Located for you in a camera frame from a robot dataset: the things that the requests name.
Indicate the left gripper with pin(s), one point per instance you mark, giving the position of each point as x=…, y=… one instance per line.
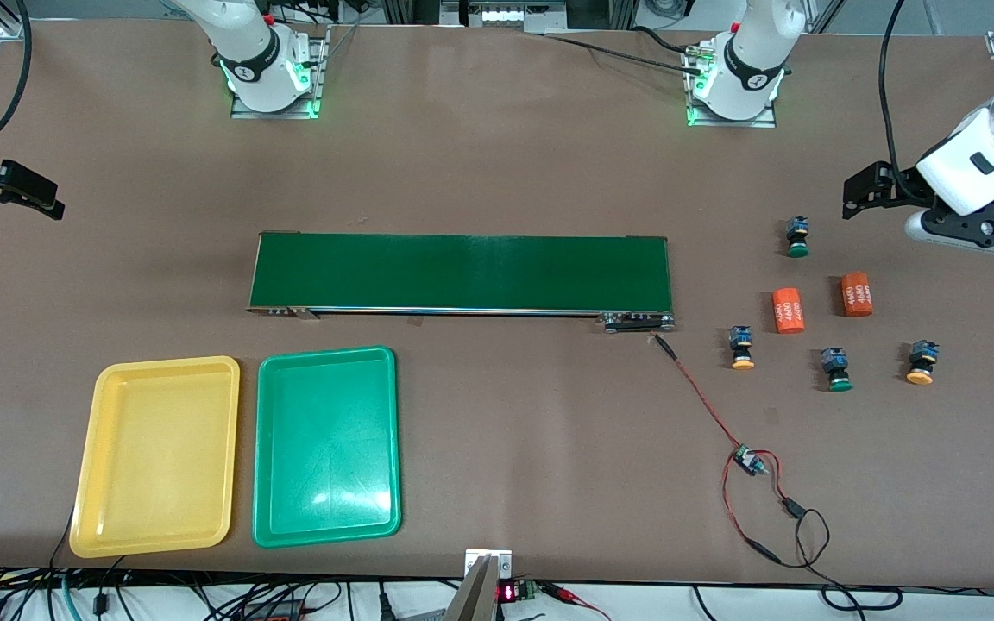
x=904, y=185

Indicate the orange cylinder white 4680 print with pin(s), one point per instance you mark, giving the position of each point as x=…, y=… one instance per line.
x=856, y=295
x=789, y=310

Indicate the green push button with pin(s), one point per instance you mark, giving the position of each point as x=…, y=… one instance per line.
x=836, y=362
x=797, y=250

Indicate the yellow push button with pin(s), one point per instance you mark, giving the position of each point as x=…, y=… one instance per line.
x=921, y=354
x=740, y=341

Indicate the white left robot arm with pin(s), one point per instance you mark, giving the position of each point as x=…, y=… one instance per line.
x=751, y=60

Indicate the yellow plastic tray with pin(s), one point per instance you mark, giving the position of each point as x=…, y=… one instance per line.
x=156, y=457

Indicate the small speed controller board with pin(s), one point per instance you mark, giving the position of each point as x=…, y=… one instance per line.
x=749, y=460

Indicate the green plastic tray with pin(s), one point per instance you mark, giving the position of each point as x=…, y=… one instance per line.
x=326, y=448

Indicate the metal rack with white lights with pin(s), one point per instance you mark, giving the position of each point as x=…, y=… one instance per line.
x=506, y=15

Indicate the green conveyor belt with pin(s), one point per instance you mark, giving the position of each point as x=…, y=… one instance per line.
x=462, y=272

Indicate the black orange power adapter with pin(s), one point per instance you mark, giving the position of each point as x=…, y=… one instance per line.
x=277, y=614

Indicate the red alligator clip lead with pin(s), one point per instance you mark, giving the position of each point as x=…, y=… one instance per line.
x=562, y=592

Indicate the red digit display module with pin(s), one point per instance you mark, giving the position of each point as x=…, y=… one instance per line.
x=507, y=592

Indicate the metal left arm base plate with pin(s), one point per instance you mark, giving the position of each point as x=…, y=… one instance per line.
x=730, y=123

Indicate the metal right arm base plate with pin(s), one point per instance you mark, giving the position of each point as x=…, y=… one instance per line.
x=273, y=115

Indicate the grey metal camera mount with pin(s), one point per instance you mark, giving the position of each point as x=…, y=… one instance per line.
x=475, y=595

